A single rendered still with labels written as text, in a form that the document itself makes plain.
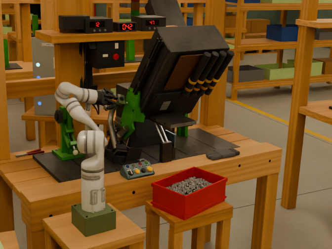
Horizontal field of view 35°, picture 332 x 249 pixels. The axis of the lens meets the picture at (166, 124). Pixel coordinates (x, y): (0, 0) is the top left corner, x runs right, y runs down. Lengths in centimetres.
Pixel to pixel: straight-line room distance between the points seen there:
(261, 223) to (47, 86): 149
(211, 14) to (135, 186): 131
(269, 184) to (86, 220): 136
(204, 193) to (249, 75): 572
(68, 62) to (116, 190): 80
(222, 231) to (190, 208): 26
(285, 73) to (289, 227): 460
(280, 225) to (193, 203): 189
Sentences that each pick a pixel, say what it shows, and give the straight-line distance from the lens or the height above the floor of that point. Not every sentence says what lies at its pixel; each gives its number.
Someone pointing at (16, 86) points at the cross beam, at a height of 125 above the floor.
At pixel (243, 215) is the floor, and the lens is 429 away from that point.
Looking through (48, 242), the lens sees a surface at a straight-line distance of 230.
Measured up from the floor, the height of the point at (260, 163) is 83.
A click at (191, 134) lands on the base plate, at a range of 324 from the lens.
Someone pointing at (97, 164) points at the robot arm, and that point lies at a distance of 206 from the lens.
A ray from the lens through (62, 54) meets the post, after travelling 287.
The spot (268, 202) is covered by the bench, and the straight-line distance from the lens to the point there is 318.
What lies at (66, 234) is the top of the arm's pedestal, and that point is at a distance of 217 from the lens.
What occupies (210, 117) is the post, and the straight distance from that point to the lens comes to 348.
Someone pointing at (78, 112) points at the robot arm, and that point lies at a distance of 253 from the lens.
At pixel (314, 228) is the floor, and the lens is 424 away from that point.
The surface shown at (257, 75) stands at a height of 34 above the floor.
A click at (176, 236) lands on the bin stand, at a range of 241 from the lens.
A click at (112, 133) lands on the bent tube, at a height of 104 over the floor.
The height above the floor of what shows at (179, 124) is 113.
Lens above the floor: 188
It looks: 17 degrees down
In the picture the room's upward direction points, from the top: 2 degrees clockwise
